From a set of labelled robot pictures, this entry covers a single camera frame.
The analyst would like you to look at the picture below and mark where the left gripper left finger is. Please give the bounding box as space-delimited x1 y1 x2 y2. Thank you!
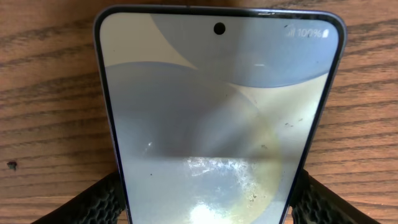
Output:
32 172 126 224

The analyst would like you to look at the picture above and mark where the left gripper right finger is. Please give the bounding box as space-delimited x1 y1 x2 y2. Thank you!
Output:
289 170 379 224

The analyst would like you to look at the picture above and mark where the Galaxy S24 smartphone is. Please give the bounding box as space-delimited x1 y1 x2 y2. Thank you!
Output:
93 5 346 223

